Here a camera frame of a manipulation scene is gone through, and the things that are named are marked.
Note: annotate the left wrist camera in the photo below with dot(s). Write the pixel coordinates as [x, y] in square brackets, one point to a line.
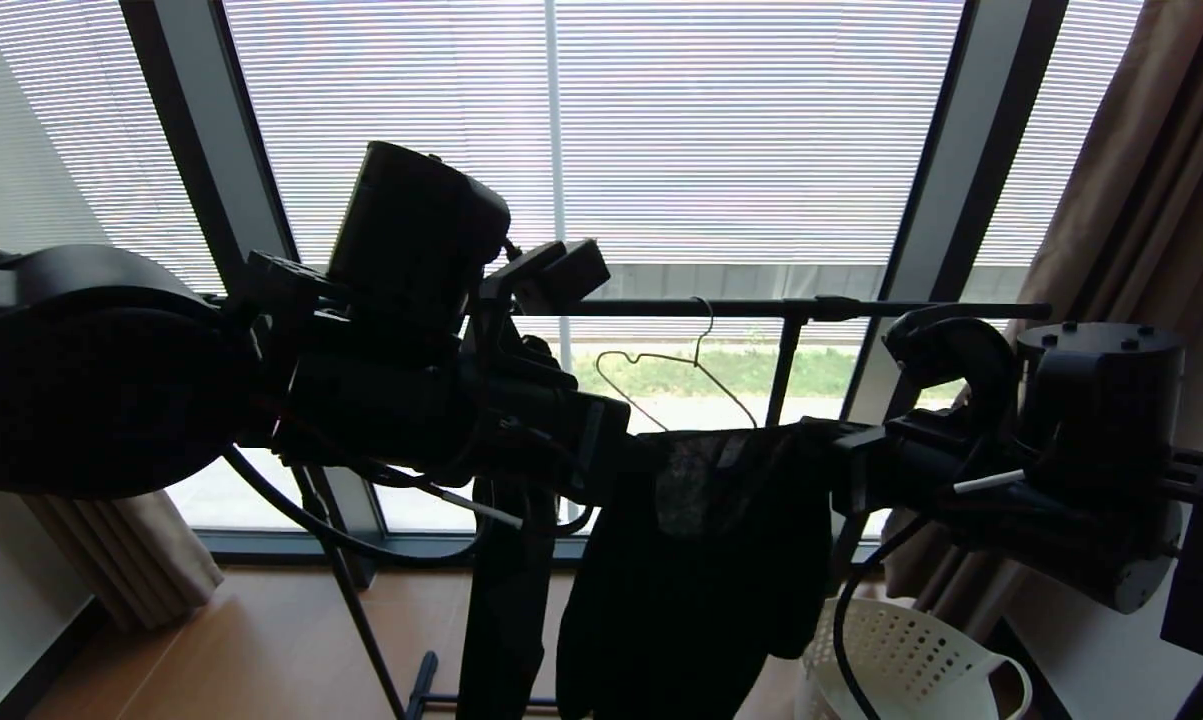
[551, 275]

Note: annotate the black clothes rack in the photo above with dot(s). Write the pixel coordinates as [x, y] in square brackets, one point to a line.
[841, 308]

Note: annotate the window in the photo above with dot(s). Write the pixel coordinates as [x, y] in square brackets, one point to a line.
[961, 150]

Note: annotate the white laundry basket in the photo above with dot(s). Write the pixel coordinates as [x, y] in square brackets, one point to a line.
[891, 660]

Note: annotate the brown curtain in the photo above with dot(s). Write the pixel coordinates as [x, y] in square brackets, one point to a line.
[1131, 150]
[131, 560]

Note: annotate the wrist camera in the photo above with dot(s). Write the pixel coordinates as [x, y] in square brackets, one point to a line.
[551, 275]
[946, 355]

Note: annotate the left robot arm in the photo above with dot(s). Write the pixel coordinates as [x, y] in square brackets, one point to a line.
[111, 380]

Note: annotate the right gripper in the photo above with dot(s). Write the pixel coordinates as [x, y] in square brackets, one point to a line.
[896, 465]

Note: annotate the pink clothes hanger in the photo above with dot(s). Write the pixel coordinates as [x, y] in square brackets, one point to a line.
[701, 350]

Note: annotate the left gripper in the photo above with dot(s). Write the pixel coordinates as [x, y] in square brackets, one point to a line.
[541, 430]

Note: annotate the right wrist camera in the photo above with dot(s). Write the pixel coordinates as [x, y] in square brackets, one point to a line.
[946, 355]

